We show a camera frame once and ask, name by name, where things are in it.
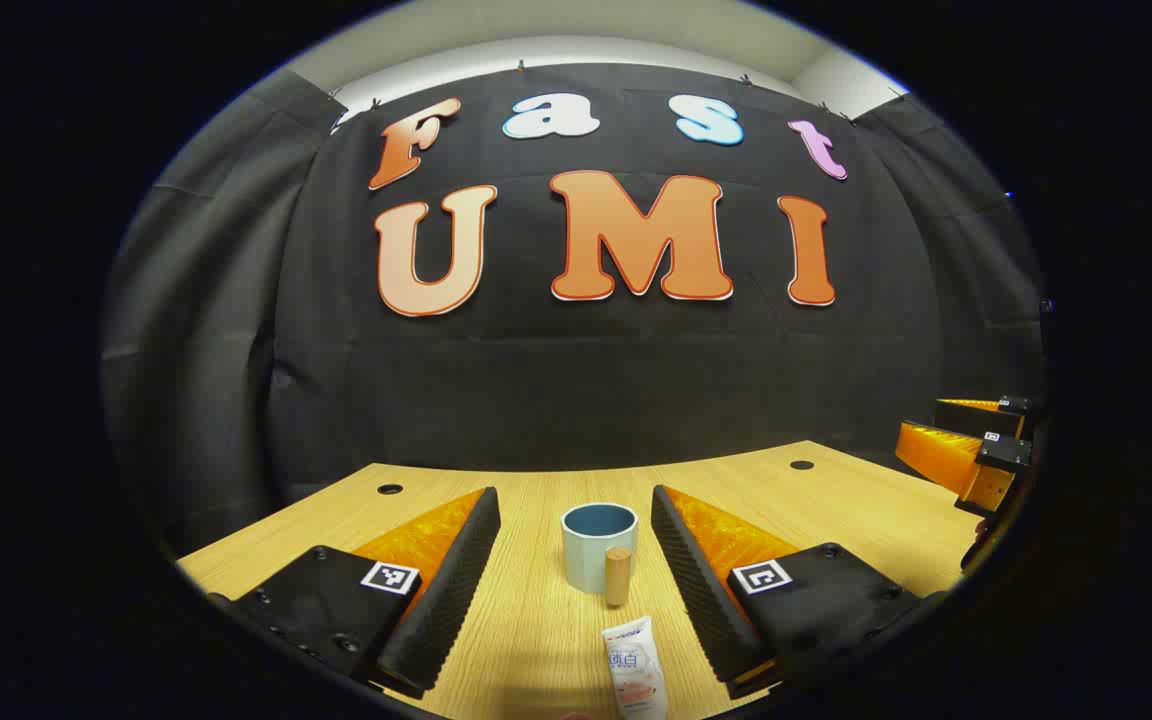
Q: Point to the black backdrop cloth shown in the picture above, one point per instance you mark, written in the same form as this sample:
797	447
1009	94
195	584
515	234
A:
586	380

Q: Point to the wooden desktop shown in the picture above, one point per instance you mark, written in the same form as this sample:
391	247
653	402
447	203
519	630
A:
536	560

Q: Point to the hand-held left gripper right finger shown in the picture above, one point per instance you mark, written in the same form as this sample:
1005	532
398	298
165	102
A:
696	580

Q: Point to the white toothpaste tube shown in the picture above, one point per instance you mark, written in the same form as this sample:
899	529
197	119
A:
633	665

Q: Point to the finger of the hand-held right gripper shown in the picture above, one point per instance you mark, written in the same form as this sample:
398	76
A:
976	418
1004	455

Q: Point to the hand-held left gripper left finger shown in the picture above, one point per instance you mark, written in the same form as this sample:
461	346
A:
456	580

